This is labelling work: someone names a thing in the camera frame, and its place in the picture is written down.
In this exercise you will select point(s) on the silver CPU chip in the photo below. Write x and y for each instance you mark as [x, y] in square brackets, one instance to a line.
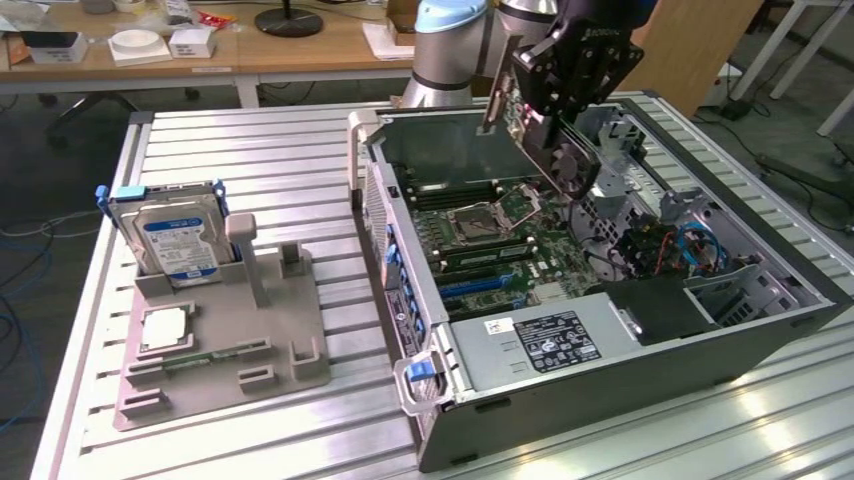
[164, 330]

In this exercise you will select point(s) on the green RAM stick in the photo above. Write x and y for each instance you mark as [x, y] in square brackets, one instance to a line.
[201, 360]

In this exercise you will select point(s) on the installed dark RAM stick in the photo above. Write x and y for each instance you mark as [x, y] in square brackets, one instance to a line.
[488, 256]

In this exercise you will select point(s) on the black round lamp base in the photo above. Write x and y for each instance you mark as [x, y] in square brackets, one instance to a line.
[289, 22]

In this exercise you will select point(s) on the blue card retention latch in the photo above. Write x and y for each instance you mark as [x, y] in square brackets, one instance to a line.
[414, 325]

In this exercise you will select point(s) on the hard disk in blue caddy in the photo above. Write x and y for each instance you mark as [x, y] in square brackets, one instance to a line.
[174, 240]

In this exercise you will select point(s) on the metal socket cover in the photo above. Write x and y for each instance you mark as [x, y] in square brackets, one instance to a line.
[521, 202]

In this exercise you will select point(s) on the black floor pedal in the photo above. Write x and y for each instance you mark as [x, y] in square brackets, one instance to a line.
[735, 111]

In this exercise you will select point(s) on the blue expansion slot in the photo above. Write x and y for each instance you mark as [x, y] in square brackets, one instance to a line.
[468, 285]

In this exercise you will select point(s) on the wooden desk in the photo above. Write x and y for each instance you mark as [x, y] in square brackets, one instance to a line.
[301, 50]

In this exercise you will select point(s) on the CPU socket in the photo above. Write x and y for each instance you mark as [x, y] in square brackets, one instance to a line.
[477, 225]

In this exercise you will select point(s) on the metal drive cage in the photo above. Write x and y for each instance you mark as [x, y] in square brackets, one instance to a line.
[621, 150]

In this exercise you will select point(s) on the red packet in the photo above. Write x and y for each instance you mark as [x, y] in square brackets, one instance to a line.
[216, 21]

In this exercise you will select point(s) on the white box with black lid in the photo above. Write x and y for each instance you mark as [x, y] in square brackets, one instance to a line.
[61, 52]

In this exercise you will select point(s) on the graphics card with metal bracket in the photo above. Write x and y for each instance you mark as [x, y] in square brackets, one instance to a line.
[568, 160]

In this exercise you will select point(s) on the brown cardboard box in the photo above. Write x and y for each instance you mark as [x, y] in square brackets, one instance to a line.
[401, 15]

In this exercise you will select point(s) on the white table frame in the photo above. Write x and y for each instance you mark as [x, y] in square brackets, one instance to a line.
[788, 30]

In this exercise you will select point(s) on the white paper stack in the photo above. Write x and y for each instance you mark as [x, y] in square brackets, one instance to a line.
[384, 42]

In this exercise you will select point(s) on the metal disk bay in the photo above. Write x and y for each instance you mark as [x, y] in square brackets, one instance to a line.
[735, 300]

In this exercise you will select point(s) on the white printed carton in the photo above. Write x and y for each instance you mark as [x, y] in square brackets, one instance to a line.
[194, 45]

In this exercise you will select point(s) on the green motherboard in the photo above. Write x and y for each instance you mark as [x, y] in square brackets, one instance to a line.
[555, 250]

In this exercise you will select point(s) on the grey plastic parts rack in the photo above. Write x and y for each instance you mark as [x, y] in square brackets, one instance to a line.
[281, 320]

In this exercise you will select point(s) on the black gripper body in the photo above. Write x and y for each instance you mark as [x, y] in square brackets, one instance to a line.
[601, 20]

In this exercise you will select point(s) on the grey power supply unit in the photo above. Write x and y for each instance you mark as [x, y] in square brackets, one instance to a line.
[568, 345]

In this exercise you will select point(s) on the wooden cabinet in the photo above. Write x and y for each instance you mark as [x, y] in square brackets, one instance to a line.
[695, 50]

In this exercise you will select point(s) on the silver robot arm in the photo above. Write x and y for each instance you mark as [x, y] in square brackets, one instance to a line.
[448, 60]

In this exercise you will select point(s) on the open grey PC case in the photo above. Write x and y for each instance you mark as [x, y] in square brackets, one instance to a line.
[668, 390]

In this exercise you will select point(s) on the black chair base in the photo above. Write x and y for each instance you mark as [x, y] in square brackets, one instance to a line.
[81, 107]

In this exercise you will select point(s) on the black floor bar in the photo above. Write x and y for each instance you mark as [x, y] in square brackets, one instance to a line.
[808, 175]

